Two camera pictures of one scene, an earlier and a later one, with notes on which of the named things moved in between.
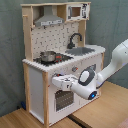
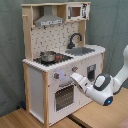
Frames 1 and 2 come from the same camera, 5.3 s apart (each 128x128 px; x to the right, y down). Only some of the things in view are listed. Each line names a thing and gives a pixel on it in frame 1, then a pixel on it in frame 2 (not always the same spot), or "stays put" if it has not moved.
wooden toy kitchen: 55,45 stays put
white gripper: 64,81 to 81,80
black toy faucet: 71,45 stays put
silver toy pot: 48,56 stays put
